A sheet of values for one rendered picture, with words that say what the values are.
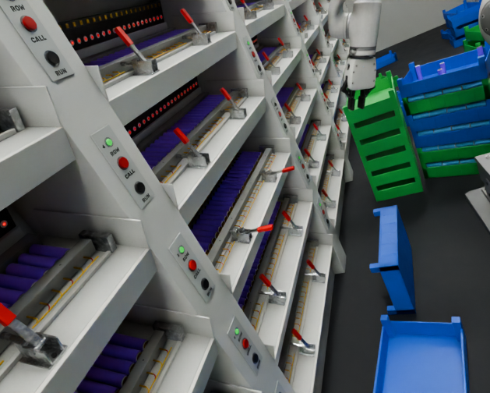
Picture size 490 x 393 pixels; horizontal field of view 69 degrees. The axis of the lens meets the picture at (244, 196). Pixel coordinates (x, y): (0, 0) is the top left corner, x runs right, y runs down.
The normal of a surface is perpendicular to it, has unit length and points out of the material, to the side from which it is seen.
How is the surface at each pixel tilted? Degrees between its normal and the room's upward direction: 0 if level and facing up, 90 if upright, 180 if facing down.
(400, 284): 90
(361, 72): 99
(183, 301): 90
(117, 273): 21
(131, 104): 111
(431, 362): 0
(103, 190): 90
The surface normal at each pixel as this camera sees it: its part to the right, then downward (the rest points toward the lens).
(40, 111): -0.29, 0.54
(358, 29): -0.59, 0.40
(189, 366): -0.11, -0.84
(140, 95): 0.95, 0.07
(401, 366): -0.44, -0.81
